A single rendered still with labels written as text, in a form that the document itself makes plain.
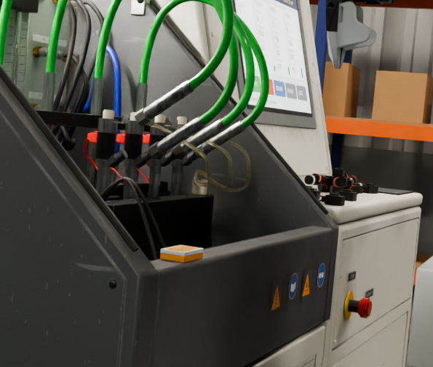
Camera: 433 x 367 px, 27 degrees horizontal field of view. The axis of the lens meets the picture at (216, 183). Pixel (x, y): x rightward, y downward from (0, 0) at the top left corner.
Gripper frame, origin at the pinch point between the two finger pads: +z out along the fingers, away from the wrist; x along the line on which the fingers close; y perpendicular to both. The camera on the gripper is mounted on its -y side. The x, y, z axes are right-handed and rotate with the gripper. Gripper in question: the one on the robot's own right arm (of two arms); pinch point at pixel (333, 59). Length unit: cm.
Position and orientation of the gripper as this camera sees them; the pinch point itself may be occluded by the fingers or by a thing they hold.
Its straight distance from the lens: 131.9
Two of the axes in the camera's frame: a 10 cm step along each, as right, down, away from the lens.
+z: -0.9, 9.9, 0.7
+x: 4.0, -0.3, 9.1
